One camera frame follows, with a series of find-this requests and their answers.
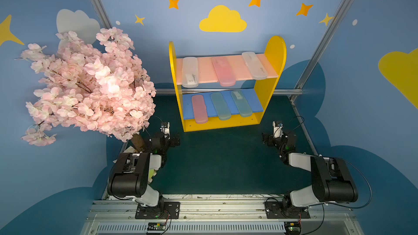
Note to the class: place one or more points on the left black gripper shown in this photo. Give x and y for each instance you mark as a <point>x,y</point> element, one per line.
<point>171,140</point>

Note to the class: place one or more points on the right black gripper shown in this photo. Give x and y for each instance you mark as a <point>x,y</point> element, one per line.
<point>271,138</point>

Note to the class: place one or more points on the white pencil case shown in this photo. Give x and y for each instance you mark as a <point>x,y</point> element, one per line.
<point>190,72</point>
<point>255,67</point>

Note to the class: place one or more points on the pink pencil case top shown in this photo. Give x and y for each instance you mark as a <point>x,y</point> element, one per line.
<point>223,71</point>

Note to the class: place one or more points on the pink pencil case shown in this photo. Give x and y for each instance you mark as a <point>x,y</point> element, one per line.
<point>223,71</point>
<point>199,109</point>

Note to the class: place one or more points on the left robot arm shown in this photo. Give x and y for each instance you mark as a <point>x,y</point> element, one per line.
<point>133,171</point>

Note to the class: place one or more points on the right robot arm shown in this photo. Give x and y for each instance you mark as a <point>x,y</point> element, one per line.
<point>331,180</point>

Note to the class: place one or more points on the green pencil case right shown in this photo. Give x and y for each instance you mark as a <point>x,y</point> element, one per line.
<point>241,103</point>

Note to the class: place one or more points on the green pencil case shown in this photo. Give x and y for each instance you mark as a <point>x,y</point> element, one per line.
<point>241,103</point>
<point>220,106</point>

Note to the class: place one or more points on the pink pencil case bottom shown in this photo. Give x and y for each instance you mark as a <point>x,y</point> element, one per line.
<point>199,109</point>

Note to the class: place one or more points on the green pencil case middle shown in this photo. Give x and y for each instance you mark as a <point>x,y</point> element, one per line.
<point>220,106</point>

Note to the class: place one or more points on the yellow wooden shelf unit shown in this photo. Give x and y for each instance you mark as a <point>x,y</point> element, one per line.
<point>258,97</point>

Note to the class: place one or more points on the left controller board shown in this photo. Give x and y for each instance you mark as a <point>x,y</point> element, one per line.
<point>159,227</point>

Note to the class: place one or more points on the controller board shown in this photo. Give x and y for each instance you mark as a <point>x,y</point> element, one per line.
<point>292,228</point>
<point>159,227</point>

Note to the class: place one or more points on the right controller board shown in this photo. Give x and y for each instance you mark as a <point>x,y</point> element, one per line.
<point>292,228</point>

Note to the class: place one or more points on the pink cherry blossom tree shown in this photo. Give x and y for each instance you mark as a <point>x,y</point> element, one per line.
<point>106,91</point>

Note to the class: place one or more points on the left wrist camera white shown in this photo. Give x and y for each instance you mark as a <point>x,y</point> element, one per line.
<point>165,128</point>

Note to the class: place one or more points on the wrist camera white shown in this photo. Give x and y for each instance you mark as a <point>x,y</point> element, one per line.
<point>277,129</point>
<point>165,128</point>

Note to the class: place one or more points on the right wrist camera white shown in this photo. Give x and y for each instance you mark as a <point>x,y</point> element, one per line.
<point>277,129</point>

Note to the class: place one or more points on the right aluminium frame post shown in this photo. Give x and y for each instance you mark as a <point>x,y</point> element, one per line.
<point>339,15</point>

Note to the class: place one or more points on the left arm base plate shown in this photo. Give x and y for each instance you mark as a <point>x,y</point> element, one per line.
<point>164,210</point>

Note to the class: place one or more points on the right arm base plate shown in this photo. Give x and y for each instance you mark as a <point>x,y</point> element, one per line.
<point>280,210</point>

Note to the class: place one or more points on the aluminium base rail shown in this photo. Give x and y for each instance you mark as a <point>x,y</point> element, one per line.
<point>217,214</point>

